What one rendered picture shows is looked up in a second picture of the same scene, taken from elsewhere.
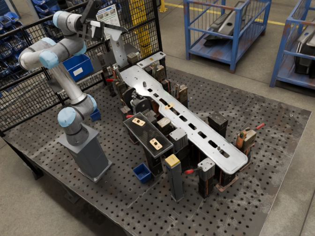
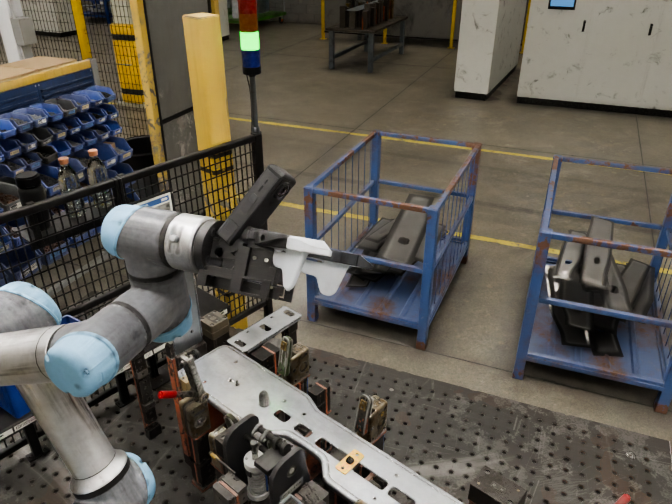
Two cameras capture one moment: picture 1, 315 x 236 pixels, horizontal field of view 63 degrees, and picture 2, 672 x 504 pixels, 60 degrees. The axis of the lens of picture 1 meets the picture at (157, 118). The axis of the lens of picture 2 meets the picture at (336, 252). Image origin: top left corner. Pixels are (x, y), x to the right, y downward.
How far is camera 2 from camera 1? 0.51 m
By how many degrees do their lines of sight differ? 24
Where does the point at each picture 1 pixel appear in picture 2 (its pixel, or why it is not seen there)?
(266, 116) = (575, 462)
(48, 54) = (90, 347)
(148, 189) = not seen: outside the picture
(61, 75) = (56, 399)
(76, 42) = (173, 300)
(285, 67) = (536, 331)
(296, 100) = (579, 408)
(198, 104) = (399, 441)
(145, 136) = not seen: outside the picture
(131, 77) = (221, 381)
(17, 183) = not seen: outside the picture
